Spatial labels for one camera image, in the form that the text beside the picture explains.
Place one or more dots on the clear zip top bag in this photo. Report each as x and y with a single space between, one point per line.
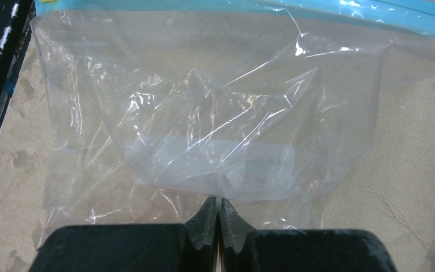
156 105

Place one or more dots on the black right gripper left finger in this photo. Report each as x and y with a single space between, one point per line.
189 246

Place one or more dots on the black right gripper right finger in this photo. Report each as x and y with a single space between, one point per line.
244 248

